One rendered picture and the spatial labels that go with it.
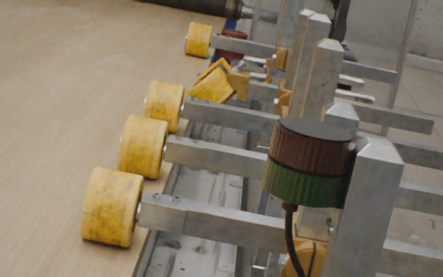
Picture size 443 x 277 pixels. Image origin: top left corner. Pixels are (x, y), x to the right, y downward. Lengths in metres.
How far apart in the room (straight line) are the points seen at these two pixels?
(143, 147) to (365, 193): 0.58
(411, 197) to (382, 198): 0.58
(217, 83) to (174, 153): 0.49
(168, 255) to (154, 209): 0.75
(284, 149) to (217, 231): 0.35
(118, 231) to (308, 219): 0.20
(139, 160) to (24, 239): 0.27
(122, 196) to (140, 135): 0.25
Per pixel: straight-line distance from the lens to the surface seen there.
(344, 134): 0.64
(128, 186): 0.94
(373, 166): 0.63
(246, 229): 0.95
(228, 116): 1.43
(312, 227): 0.90
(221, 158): 1.19
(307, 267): 0.89
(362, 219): 0.64
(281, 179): 0.62
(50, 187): 1.12
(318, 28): 1.36
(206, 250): 1.75
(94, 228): 0.94
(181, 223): 0.95
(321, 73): 1.12
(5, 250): 0.93
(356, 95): 2.46
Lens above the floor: 1.28
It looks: 15 degrees down
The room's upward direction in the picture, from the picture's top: 11 degrees clockwise
